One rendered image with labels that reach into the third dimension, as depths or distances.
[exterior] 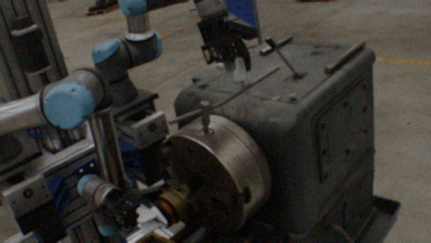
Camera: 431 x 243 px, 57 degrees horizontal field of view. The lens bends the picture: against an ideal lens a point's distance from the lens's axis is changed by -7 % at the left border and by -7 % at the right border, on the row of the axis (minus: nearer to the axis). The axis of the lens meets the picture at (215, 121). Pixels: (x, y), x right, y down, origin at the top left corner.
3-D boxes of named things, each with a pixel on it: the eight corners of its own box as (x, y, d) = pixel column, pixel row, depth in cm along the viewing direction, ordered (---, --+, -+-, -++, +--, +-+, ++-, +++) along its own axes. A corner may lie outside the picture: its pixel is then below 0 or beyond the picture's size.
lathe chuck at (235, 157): (183, 188, 137) (175, 104, 120) (262, 233, 119) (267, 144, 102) (164, 203, 131) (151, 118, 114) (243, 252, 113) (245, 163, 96)
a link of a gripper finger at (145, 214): (152, 234, 98) (130, 221, 104) (170, 221, 101) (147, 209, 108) (148, 224, 97) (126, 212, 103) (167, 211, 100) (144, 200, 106)
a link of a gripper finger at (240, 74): (234, 97, 108) (222, 63, 106) (248, 88, 112) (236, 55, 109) (243, 96, 106) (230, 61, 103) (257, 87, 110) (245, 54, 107)
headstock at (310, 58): (280, 121, 186) (268, 37, 170) (382, 142, 155) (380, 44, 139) (188, 194, 149) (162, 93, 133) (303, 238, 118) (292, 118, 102)
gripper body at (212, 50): (207, 68, 107) (190, 24, 104) (228, 57, 113) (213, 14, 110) (228, 63, 102) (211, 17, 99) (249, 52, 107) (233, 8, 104)
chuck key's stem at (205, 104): (205, 144, 108) (203, 105, 102) (200, 140, 110) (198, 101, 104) (212, 141, 109) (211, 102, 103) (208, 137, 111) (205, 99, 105)
